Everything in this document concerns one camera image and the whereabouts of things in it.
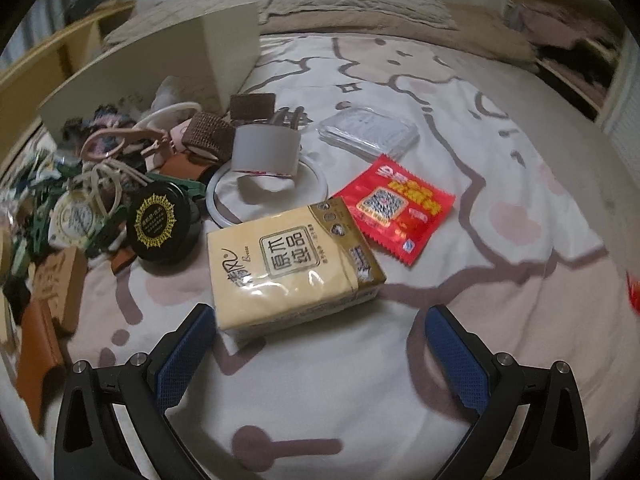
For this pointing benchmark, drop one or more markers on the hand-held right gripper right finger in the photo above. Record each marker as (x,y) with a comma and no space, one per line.
(455,355)

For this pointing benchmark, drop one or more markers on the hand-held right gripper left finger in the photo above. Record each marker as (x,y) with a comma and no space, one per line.
(182,360)

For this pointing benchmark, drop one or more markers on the yellow tissue packet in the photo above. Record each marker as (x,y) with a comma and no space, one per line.
(280,270)

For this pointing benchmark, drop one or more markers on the red snack sachet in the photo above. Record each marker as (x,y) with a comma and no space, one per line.
(395,205)

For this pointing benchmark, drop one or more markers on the white cup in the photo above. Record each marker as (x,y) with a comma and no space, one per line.
(265,152)

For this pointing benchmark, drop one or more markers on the white shoe box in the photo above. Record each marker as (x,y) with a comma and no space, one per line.
(150,75)

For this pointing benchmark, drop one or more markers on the printed blanket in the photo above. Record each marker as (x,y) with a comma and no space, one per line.
(450,310)

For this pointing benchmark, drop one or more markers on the small brown leather tag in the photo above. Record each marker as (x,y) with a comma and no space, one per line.
(122,261)

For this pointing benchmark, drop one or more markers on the black round tin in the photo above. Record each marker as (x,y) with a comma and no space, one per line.
(157,222)

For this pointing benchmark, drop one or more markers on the brown leather piece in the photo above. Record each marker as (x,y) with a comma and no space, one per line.
(37,360)

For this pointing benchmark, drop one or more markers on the carved wooden coaster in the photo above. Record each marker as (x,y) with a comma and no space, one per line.
(57,285)

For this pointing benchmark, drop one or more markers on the round white tin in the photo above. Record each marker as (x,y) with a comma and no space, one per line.
(75,217)

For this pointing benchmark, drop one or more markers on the small red packet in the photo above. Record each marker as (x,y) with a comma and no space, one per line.
(635,292)

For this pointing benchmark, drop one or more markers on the brown leather card holder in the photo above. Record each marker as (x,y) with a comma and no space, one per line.
(177,165)

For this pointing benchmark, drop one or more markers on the pink handheld fan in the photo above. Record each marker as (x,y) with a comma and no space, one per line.
(172,139)

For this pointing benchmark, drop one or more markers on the pile of green clothes pegs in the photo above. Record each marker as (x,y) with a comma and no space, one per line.
(30,195)

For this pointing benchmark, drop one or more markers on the brown bandage roll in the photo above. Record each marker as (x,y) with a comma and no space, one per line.
(252,106)
(207,134)

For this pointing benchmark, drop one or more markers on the clear plastic case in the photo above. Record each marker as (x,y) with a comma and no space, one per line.
(367,130)

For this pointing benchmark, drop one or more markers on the dark crochet flower coaster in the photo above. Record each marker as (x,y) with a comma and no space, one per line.
(105,115)

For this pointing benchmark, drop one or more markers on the metal eyelash curler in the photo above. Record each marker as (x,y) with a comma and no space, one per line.
(290,117)

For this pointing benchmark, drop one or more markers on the white mesh puff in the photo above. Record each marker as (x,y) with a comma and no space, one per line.
(172,91)

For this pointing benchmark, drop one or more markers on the beige quilted pillows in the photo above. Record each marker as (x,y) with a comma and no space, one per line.
(490,40)

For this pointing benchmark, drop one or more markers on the wooden shelf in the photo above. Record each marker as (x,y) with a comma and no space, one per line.
(30,75)

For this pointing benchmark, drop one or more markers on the pile of pink clothes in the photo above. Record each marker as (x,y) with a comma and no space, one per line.
(560,15)

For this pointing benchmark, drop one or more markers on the grey curtain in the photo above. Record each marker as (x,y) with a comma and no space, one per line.
(45,20)

